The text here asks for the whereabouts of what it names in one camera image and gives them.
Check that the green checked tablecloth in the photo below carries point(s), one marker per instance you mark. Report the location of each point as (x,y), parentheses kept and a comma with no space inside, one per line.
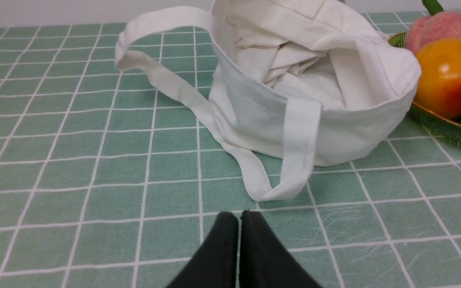
(107,183)

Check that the green leaf-shaped plate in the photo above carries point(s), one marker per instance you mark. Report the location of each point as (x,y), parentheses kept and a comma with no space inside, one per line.
(449,128)

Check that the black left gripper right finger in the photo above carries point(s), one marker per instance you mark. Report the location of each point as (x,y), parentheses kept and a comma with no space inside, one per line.
(264,262)

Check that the pink peach with leaf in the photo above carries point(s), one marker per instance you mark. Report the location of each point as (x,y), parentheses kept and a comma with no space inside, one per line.
(437,25)

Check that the white cloth tote bag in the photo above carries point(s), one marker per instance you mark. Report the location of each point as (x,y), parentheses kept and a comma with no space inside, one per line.
(298,84)

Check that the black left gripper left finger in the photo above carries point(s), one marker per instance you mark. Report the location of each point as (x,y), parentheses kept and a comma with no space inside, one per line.
(215,262)

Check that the orange yellow persimmon fruit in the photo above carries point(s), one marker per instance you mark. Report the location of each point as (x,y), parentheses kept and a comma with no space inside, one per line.
(439,87)

